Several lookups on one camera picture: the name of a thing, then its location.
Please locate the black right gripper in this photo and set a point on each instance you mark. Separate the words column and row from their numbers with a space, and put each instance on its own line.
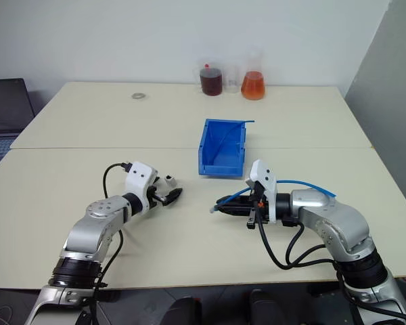
column 261, row 213

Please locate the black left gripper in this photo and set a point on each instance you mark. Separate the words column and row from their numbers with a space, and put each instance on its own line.
column 154, row 198

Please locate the white coupler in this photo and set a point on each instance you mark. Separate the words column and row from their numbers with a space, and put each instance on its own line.
column 168, row 181

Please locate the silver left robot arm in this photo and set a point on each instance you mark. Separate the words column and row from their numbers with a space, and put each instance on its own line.
column 98, row 220

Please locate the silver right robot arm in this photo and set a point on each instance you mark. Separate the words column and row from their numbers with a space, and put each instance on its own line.
column 341, row 223

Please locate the blue plastic bin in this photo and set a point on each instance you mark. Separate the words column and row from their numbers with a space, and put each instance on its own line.
column 221, row 159

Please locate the dark rounded shape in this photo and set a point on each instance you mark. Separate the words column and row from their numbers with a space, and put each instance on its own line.
column 265, row 306
column 186, row 311

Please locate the beaker with dark red liquid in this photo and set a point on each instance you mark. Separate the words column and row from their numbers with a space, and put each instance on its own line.
column 211, row 81

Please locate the flask with orange liquid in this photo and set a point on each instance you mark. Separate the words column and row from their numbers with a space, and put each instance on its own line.
column 253, row 86

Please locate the empty clear beaker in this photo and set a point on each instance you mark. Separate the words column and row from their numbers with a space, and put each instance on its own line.
column 232, row 79

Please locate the dark laptop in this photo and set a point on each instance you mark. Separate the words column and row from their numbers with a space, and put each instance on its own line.
column 5, row 108

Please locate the grey partition panel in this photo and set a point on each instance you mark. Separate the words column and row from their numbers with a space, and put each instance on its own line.
column 389, row 78

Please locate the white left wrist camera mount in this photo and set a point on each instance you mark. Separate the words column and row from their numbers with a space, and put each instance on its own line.
column 140, row 177

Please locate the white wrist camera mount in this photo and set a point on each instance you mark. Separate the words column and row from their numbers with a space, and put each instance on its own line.
column 140, row 177
column 266, row 184

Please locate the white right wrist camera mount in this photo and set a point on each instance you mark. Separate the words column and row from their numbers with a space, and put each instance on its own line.
column 266, row 184

